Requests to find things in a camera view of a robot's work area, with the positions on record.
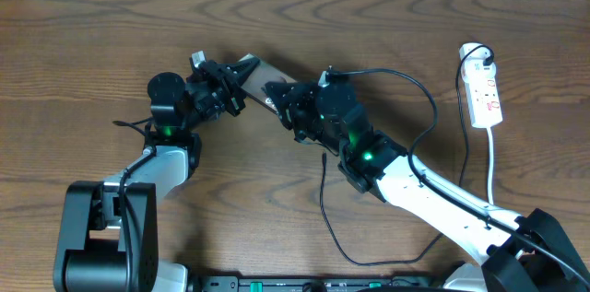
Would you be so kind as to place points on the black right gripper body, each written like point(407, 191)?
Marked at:
point(301, 117)

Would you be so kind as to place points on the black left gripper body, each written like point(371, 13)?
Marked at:
point(217, 95)

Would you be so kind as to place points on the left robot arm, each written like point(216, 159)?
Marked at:
point(108, 238)

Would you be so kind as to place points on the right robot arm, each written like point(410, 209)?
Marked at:
point(512, 252)

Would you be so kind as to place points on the white power strip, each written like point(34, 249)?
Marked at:
point(482, 94)

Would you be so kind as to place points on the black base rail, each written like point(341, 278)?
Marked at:
point(225, 283)

